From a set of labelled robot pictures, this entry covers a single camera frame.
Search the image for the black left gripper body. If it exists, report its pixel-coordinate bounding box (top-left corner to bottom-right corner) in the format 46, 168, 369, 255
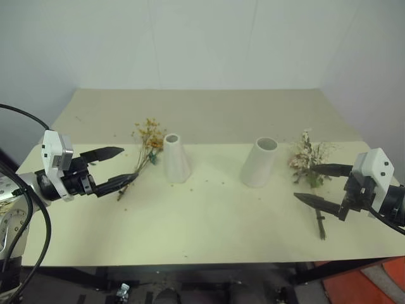
59, 154, 97, 198

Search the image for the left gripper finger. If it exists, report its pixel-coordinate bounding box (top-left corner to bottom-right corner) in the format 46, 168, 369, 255
79, 146, 125, 165
92, 172, 139, 198

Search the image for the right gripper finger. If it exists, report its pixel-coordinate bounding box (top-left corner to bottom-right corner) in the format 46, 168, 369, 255
293, 191, 343, 219
311, 163, 355, 179

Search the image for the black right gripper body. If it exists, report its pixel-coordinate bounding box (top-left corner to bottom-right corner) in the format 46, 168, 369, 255
337, 173, 377, 222

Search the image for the white narrow-necked vase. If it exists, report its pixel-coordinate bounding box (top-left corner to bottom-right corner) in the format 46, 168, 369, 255
162, 133, 192, 184

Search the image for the white wide-mouthed vase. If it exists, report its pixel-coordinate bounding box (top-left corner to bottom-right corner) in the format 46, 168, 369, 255
240, 136, 279, 189

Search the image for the white pink dried flower bunch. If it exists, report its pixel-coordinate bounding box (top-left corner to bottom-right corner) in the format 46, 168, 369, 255
287, 127, 338, 242

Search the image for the yellow dried flower bunch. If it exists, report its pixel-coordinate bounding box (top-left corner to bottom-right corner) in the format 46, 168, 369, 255
116, 117, 168, 202

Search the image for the orange floor object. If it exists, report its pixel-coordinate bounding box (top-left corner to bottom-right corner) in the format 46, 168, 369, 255
321, 256, 405, 304

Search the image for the dark rounded shape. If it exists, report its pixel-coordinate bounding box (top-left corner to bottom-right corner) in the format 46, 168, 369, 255
153, 287, 182, 304

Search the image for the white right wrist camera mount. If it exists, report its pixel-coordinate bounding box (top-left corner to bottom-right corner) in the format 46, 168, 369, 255
352, 146, 396, 212

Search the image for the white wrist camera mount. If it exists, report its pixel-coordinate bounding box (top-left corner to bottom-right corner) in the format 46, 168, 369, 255
40, 129, 75, 203
352, 146, 396, 212

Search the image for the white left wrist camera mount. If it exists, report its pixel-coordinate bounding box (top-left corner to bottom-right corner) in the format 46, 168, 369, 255
40, 129, 75, 203

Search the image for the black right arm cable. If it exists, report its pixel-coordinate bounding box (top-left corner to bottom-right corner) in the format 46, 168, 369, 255
368, 210, 405, 236

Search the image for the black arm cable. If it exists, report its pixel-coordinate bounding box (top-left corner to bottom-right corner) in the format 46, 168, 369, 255
368, 210, 405, 236
0, 103, 53, 304

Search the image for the black table frame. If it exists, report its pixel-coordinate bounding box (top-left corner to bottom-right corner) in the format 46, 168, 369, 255
18, 256, 396, 292

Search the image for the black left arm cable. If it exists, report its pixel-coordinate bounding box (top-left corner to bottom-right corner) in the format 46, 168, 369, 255
0, 103, 53, 304

